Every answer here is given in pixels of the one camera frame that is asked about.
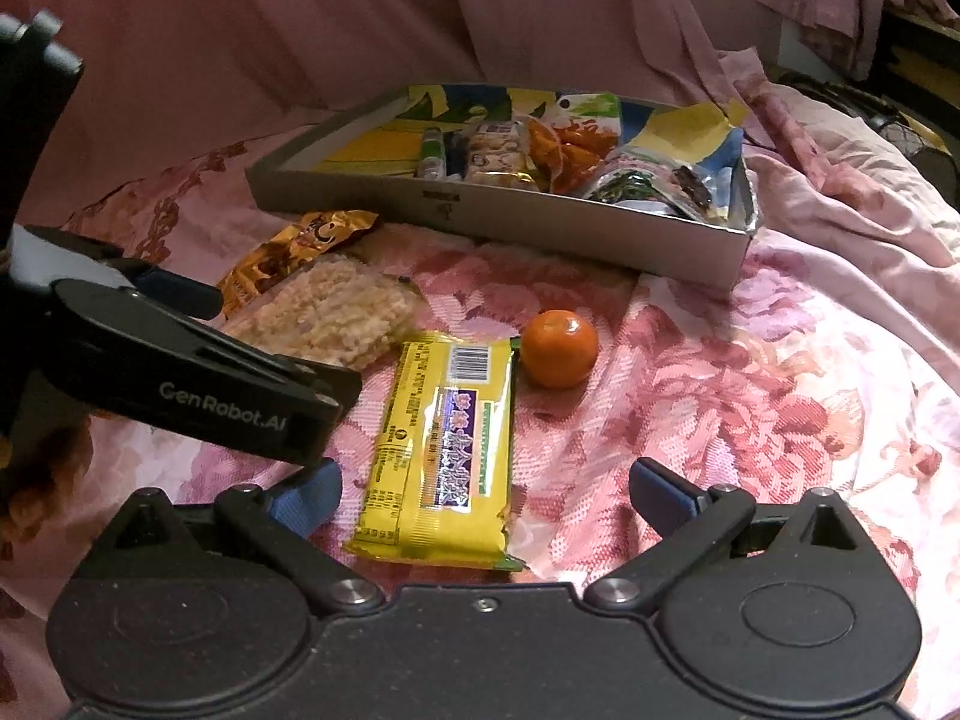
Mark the orange tangerine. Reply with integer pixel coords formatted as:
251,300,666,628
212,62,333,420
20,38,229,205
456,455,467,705
519,309,600,390

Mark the green snack stick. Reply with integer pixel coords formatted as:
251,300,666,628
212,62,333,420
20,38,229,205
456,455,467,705
416,126,451,182

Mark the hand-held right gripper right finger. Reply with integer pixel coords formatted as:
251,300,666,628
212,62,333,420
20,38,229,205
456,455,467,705
583,457,876,610

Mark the pink floral blanket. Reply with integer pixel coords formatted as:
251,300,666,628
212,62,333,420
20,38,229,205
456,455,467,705
0,45,960,720

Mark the green seaweed packet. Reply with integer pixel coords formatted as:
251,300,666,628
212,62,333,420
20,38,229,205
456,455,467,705
581,148,682,220

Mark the pink curtain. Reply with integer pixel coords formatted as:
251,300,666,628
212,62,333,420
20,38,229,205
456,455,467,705
0,0,755,192

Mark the orange snack packet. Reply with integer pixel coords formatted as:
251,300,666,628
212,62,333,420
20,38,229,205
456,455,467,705
523,92,625,197

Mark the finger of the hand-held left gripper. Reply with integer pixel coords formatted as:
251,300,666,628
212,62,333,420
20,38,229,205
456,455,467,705
9,223,226,322
46,277,365,467

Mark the wooden shelf unit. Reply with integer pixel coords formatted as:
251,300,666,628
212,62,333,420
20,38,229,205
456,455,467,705
876,0,960,95

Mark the yellow snack packet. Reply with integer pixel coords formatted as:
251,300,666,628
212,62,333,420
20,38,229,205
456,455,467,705
341,330,527,572

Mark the dark snack packet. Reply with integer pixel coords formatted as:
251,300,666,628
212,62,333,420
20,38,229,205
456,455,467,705
670,161,734,224

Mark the person's left hand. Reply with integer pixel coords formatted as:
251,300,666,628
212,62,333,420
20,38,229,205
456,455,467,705
0,416,95,550

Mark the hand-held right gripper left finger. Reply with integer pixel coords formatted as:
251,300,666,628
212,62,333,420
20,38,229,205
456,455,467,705
96,459,383,612

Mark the clear rice crisp packet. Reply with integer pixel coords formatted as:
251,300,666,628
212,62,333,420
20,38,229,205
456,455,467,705
223,255,430,374

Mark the dark bag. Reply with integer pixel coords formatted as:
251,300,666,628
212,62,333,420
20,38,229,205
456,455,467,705
772,69,960,192

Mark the grey cardboard box tray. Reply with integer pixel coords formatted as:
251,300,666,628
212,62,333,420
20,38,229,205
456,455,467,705
244,81,764,295

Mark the gold brown snack packet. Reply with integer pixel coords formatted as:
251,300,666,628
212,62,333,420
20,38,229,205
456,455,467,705
216,208,381,317

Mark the pink rice cracker pack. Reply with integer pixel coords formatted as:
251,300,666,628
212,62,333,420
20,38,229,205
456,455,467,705
460,116,542,194

